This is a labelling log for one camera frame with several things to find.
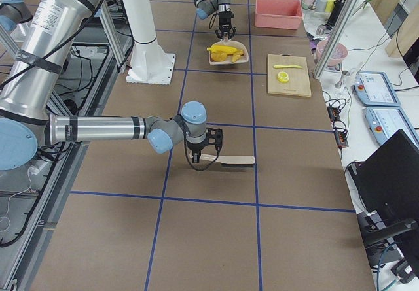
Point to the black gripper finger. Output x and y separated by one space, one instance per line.
219 34
195 157
232 33

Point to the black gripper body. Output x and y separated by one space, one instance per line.
225 19
196 147

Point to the beige plastic dustpan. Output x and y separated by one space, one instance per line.
236 44

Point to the yellow toy corn cob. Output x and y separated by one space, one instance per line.
226 49

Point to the tan toy ginger root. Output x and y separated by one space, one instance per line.
237 56

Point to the brown toy potato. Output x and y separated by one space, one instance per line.
218 56

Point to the pink plastic bin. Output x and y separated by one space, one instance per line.
278 14

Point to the yellow plastic knife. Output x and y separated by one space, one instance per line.
291 66

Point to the bamboo cutting board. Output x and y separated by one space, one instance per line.
299 82

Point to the pink bowl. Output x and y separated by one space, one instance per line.
339 53

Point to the black bottle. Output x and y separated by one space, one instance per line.
337 8

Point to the black power strip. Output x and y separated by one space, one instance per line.
339 128

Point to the upper blue teach pendant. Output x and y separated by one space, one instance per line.
375 89

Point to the blue teach pendant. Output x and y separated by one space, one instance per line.
375 89
385 121

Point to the lower blue teach pendant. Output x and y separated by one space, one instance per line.
385 121

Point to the black monitor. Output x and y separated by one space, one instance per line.
387 183

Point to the aluminium frame post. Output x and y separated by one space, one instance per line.
334 39

